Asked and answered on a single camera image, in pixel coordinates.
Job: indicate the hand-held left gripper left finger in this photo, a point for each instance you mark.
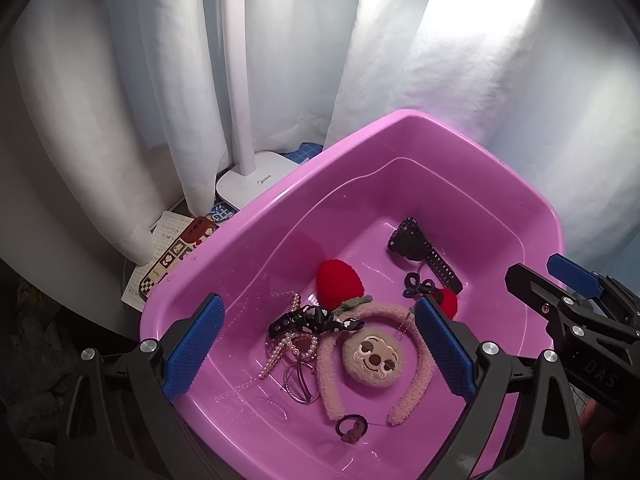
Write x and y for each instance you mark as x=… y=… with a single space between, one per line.
x=195 y=350

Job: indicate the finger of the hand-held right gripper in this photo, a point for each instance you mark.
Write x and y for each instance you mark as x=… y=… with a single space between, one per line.
x=537 y=290
x=575 y=272

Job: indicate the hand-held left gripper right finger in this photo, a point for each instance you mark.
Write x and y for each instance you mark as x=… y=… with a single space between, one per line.
x=447 y=355

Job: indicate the large silver bangle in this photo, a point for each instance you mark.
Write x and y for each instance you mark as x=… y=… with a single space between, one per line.
x=287 y=385

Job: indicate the pearl claw hair clip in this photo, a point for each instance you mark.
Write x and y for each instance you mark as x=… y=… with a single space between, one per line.
x=295 y=341

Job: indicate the black wrist watch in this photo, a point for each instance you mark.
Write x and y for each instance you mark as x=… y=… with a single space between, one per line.
x=407 y=242

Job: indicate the pink strawberry headband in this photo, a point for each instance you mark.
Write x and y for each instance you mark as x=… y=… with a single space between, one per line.
x=340 y=280

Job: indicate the pink plastic basin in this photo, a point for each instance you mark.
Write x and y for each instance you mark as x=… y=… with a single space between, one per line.
x=450 y=185

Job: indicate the brown checkered picture book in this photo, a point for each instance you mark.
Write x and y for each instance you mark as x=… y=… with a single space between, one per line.
x=172 y=255

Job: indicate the white grid paper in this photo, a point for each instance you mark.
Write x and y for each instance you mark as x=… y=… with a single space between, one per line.
x=167 y=227

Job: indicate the blue printed card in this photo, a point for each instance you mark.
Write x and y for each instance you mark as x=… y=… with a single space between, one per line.
x=220 y=212

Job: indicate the pale sheer curtain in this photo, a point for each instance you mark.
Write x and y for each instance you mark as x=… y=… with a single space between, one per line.
x=500 y=85

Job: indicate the blue checked cloth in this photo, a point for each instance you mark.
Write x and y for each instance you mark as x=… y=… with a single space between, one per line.
x=305 y=152

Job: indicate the white desk lamp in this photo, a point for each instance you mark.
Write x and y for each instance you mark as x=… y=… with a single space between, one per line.
x=240 y=110

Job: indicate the cream thick curtain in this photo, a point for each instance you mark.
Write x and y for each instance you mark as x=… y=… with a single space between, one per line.
x=100 y=110

